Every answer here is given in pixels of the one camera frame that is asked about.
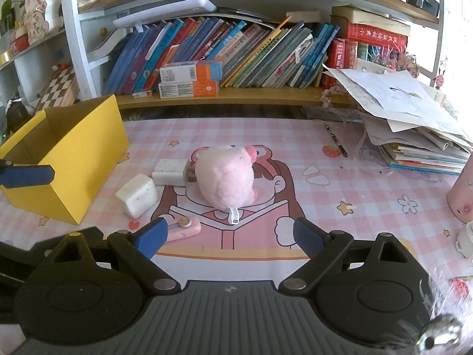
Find grey fur pompom with bell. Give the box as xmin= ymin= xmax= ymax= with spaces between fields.
xmin=416 ymin=272 xmax=473 ymax=355

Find black pencil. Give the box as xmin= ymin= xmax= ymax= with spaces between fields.
xmin=323 ymin=121 xmax=349 ymax=158

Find thick red dictionary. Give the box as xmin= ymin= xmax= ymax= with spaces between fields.
xmin=345 ymin=20 xmax=409 ymax=51

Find pink plush toy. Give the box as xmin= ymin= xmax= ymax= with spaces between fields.
xmin=194 ymin=146 xmax=260 ymax=226

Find beige thick book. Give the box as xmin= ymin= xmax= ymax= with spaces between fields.
xmin=330 ymin=5 xmax=412 ymax=37

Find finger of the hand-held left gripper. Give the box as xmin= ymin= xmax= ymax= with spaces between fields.
xmin=0 ymin=160 xmax=56 ymax=189

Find dark round jar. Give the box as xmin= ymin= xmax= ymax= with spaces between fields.
xmin=5 ymin=97 xmax=35 ymax=133

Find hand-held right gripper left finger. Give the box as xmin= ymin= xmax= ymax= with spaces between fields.
xmin=46 ymin=217 xmax=182 ymax=296

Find orange and white carton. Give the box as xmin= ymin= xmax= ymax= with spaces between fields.
xmin=159 ymin=60 xmax=224 ymax=83
xmin=158 ymin=80 xmax=221 ymax=99

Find pink bottle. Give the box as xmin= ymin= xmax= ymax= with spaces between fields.
xmin=446 ymin=160 xmax=473 ymax=225

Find pink utility knife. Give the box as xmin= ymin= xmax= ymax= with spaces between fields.
xmin=163 ymin=216 xmax=202 ymax=243

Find pink printed table mat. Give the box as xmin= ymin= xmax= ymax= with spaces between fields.
xmin=0 ymin=116 xmax=473 ymax=306

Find row of upright books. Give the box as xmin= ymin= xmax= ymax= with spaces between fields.
xmin=103 ymin=15 xmax=341 ymax=96

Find white floral figurine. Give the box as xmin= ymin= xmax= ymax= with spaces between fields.
xmin=23 ymin=0 xmax=64 ymax=44

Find white speckled eraser block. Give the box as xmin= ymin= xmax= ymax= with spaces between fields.
xmin=152 ymin=159 xmax=189 ymax=186
xmin=115 ymin=173 xmax=159 ymax=219

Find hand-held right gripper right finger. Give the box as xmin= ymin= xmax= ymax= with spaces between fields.
xmin=278 ymin=217 xmax=412 ymax=294

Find small red books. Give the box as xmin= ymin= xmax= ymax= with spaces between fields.
xmin=321 ymin=38 xmax=359 ymax=88

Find pile of papers and booklets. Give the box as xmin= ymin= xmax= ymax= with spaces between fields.
xmin=321 ymin=63 xmax=473 ymax=177

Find wooden chessboard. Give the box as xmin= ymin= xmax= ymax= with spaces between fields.
xmin=34 ymin=66 xmax=80 ymax=114

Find yellow cardboard box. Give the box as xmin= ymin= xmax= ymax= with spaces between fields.
xmin=0 ymin=94 xmax=130 ymax=225

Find white and wood bookshelf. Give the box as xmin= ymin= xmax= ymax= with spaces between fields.
xmin=0 ymin=0 xmax=448 ymax=112

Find small white plastic object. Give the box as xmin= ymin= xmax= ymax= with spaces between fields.
xmin=456 ymin=221 xmax=473 ymax=259

